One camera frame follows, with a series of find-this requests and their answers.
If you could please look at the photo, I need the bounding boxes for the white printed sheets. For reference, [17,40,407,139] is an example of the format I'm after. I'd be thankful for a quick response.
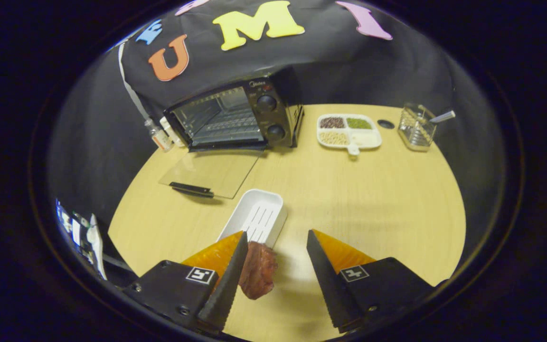
[55,199,108,281]

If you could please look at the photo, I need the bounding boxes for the white divided dish of beans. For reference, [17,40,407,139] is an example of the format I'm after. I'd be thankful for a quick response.
[316,113,382,156]

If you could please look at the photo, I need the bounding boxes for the white slotted plastic tray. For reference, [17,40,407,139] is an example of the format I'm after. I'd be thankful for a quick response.
[217,189,288,249]

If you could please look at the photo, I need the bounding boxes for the red raw meat piece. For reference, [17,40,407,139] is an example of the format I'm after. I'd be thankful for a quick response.
[238,241,278,300]

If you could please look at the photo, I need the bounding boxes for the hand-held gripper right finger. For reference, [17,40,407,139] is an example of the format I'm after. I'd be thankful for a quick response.
[306,229,435,333]

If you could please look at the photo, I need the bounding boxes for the black toaster oven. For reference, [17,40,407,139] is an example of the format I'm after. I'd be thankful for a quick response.
[158,66,305,199]

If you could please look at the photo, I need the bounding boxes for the white bread toaster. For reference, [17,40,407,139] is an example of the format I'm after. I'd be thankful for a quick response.
[160,116,184,147]

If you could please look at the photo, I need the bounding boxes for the wire mesh utensil holder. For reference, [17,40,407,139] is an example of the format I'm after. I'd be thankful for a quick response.
[397,103,437,152]

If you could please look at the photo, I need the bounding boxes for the small glass bottle orange label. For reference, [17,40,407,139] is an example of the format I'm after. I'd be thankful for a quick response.
[144,119,173,152]

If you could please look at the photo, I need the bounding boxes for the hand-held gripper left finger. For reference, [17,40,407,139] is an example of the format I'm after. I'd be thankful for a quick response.
[123,231,249,333]

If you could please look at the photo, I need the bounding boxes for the metal spoon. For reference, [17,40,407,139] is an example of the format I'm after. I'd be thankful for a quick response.
[429,110,456,124]

